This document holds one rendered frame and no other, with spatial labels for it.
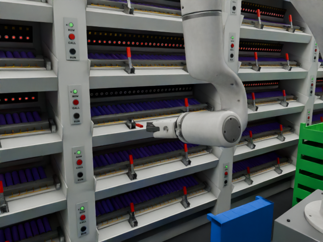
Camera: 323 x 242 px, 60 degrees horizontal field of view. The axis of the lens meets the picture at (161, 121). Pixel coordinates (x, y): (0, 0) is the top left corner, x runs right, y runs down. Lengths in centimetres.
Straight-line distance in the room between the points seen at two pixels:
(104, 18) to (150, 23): 17
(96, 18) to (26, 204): 62
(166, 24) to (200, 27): 46
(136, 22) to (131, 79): 19
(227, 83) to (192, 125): 13
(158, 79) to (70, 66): 33
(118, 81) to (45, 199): 45
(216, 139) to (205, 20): 26
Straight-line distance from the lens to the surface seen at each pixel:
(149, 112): 111
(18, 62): 95
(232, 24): 132
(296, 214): 84
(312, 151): 158
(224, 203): 147
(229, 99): 73
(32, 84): 90
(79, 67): 92
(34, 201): 100
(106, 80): 96
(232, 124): 65
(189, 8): 65
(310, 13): 69
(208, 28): 64
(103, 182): 106
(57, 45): 90
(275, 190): 188
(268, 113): 158
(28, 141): 93
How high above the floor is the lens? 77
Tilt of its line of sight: 11 degrees down
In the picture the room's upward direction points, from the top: straight up
